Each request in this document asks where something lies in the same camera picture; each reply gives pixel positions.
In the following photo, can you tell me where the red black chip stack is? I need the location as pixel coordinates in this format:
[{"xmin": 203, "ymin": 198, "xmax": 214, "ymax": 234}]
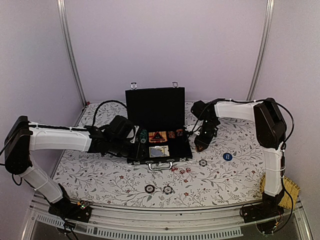
[{"xmin": 167, "ymin": 131, "xmax": 176, "ymax": 139}]

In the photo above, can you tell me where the front aluminium rail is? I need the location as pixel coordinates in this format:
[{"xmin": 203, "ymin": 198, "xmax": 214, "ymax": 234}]
[{"xmin": 21, "ymin": 195, "xmax": 315, "ymax": 240}]

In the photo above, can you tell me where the aluminium frame post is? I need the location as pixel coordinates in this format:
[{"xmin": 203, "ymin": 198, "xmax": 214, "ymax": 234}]
[
  {"xmin": 246, "ymin": 0, "xmax": 275, "ymax": 101},
  {"xmin": 57, "ymin": 0, "xmax": 87, "ymax": 107}
]

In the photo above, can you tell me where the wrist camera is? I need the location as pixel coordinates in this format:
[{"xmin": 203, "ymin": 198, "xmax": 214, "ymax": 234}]
[
  {"xmin": 130, "ymin": 125, "xmax": 140, "ymax": 144},
  {"xmin": 185, "ymin": 124, "xmax": 201, "ymax": 135}
]

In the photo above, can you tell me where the floral patterned table mat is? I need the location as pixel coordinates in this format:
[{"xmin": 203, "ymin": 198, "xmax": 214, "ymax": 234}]
[{"xmin": 51, "ymin": 101, "xmax": 277, "ymax": 208}]

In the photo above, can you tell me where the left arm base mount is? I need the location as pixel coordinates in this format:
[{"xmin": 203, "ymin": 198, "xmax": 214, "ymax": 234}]
[{"xmin": 48, "ymin": 199, "xmax": 93, "ymax": 223}]

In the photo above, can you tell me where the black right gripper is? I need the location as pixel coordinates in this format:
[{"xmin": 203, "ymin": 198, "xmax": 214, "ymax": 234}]
[{"xmin": 194, "ymin": 119, "xmax": 218, "ymax": 152}]

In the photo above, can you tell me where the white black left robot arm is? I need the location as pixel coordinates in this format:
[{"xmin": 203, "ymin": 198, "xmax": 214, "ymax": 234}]
[{"xmin": 1, "ymin": 115, "xmax": 148, "ymax": 217}]

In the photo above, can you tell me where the left aluminium frame post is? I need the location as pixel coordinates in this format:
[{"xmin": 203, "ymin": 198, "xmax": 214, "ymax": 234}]
[{"xmin": 57, "ymin": 0, "xmax": 87, "ymax": 107}]

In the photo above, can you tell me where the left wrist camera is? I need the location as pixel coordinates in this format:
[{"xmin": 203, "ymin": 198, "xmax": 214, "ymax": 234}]
[{"xmin": 130, "ymin": 125, "xmax": 140, "ymax": 144}]

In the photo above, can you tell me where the blue round blind button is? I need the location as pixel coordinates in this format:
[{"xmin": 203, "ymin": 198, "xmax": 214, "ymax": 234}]
[{"xmin": 222, "ymin": 152, "xmax": 233, "ymax": 161}]

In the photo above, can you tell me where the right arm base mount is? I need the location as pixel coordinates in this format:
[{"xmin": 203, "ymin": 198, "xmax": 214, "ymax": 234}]
[{"xmin": 239, "ymin": 203, "xmax": 285, "ymax": 235}]

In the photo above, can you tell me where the black red triangular button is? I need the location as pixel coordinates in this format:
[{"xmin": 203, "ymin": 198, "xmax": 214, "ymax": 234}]
[{"xmin": 150, "ymin": 131, "xmax": 165, "ymax": 142}]

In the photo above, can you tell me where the right aluminium frame post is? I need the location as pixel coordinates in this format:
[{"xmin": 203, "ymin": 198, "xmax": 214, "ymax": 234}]
[{"xmin": 246, "ymin": 0, "xmax": 275, "ymax": 101}]

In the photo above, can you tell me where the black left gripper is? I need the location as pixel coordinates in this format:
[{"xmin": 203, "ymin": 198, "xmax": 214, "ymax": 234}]
[{"xmin": 110, "ymin": 138, "xmax": 150, "ymax": 161}]

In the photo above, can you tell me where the green poker chip stack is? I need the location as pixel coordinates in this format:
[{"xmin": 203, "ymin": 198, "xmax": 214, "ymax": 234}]
[{"xmin": 139, "ymin": 129, "xmax": 148, "ymax": 144}]

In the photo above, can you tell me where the purple chip stack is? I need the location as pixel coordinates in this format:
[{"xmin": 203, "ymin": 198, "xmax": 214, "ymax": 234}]
[{"xmin": 175, "ymin": 129, "xmax": 184, "ymax": 137}]

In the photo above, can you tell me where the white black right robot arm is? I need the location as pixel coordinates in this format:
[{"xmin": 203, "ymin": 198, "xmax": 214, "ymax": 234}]
[{"xmin": 190, "ymin": 98, "xmax": 291, "ymax": 218}]

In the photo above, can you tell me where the blue-backed playing card deck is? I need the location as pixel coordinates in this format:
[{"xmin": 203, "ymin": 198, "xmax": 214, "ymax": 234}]
[{"xmin": 149, "ymin": 145, "xmax": 170, "ymax": 158}]

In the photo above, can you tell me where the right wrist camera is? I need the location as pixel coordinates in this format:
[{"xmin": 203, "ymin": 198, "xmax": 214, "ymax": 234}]
[{"xmin": 185, "ymin": 124, "xmax": 201, "ymax": 135}]

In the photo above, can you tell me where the black white poker chip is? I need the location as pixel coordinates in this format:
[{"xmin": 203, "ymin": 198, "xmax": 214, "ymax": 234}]
[
  {"xmin": 144, "ymin": 184, "xmax": 155, "ymax": 194},
  {"xmin": 199, "ymin": 159, "xmax": 208, "ymax": 167}
]

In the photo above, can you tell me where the black poker set case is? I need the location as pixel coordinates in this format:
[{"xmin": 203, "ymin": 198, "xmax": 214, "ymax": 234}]
[{"xmin": 125, "ymin": 86, "xmax": 193, "ymax": 166}]

